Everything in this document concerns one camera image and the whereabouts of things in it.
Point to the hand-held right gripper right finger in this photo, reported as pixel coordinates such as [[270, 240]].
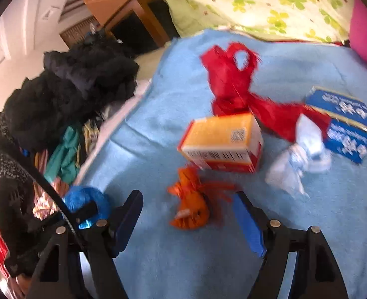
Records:
[[249, 224]]

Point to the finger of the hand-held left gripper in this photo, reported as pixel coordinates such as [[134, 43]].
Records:
[[85, 211]]

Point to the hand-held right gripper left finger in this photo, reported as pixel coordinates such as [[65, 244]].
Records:
[[127, 224]]

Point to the orange plastic bag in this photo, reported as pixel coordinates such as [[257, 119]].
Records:
[[192, 205]]

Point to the knotted red plastic bag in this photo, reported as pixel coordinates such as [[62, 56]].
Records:
[[230, 90]]

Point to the blue toothpaste box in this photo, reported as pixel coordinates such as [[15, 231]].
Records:
[[342, 124]]

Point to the light blue towel blanket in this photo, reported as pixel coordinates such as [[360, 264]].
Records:
[[171, 255]]

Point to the teal cloth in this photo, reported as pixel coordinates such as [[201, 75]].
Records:
[[65, 155]]

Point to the white and blue plastic bag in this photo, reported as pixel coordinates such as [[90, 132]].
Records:
[[305, 149]]

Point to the orange medicine box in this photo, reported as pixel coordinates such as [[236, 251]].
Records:
[[217, 134]]

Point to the black clothing pile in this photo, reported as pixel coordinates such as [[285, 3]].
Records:
[[77, 84]]

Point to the brown lattice door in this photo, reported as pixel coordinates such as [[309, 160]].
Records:
[[77, 31]]

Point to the green clover print quilt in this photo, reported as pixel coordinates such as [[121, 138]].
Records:
[[249, 0]]

